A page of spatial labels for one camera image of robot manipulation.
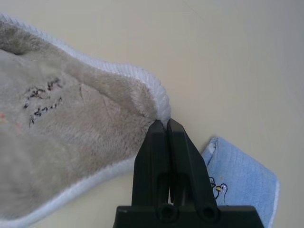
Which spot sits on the folded blue towel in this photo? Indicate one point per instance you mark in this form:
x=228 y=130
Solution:
x=242 y=171

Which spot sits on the beige towel with white trim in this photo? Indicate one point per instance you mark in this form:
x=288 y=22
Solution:
x=83 y=118

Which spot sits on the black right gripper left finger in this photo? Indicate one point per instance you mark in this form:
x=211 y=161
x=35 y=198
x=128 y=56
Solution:
x=152 y=166

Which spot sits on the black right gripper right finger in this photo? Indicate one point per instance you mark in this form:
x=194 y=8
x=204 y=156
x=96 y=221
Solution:
x=187 y=171

